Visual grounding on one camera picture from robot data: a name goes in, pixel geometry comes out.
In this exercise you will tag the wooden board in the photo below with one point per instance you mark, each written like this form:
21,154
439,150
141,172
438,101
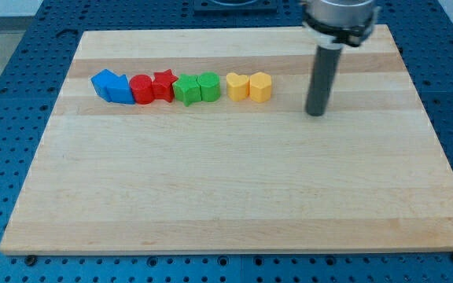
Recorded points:
236,177

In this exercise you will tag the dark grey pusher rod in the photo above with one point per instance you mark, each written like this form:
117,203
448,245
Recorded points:
322,78

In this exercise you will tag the green cylinder block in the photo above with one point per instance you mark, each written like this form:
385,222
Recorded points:
209,84

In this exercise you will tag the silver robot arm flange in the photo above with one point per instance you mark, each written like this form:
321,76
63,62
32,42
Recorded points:
338,23

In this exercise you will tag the green star block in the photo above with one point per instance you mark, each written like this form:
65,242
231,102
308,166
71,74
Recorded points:
187,90

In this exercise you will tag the red cylinder block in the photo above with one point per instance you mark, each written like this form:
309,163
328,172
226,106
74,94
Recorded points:
142,89

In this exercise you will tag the blue cube block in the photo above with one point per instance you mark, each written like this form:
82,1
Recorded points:
100,82

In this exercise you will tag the yellow hexagon block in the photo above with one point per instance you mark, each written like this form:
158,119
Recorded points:
260,87

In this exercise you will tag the blue pentagon block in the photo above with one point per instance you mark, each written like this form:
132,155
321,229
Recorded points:
119,90

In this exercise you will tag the red star block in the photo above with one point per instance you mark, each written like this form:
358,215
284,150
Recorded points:
163,85

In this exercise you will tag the yellow heart block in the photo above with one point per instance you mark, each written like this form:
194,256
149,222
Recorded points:
237,86

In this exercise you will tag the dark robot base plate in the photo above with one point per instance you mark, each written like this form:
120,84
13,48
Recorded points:
213,6

